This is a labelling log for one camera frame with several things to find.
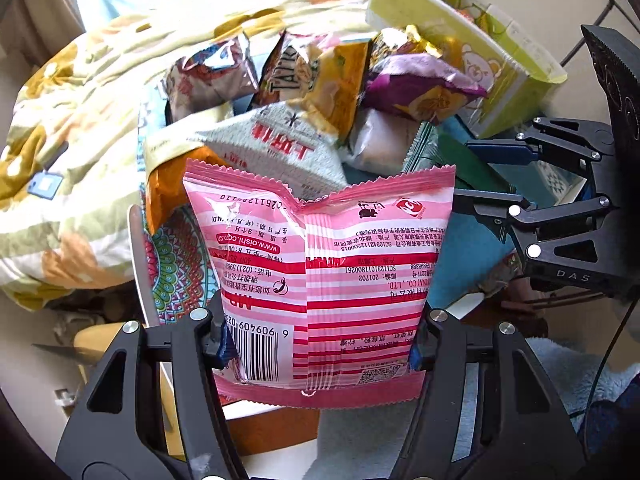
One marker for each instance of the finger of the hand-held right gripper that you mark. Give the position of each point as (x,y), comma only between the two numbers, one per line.
(500,153)
(500,207)

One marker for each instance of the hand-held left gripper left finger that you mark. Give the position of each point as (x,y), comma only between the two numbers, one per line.
(218,348)

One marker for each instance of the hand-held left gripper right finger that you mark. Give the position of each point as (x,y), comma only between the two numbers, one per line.
(416,355)

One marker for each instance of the green yellow cardboard box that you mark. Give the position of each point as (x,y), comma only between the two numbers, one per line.
(500,95)

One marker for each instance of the pink striped snack packet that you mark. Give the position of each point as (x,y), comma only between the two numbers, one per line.
(350,285)

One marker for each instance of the dark green flat packet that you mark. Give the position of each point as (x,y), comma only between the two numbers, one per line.
(475,170)

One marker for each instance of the small colourful snack packet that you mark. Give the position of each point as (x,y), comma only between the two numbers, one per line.
(505,272)

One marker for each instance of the green snack packet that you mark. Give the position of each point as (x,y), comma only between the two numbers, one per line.
(426,152)

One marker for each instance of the purple snack packet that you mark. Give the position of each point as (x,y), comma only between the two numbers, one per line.
(415,90)

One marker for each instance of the plain white snack packet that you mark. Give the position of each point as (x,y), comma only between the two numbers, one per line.
(380,145)

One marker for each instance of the gold foil snack packet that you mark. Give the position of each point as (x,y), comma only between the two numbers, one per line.
(415,40)

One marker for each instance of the orange snack packet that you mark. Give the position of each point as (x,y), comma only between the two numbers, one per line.
(162,195)

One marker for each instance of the brown yellow chip packet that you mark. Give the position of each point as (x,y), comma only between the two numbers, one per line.
(325,85)

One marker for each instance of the white red-print snack packet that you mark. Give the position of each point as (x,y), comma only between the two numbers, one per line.
(280,145)

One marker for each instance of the blue card tag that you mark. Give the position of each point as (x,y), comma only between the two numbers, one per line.
(46,184)

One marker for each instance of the floral striped blanket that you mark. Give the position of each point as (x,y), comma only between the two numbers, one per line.
(100,110)

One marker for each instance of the red and blue snack packet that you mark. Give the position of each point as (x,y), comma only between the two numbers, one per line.
(210,75)

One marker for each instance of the beige curtain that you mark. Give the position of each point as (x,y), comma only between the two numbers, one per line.
(45,10)

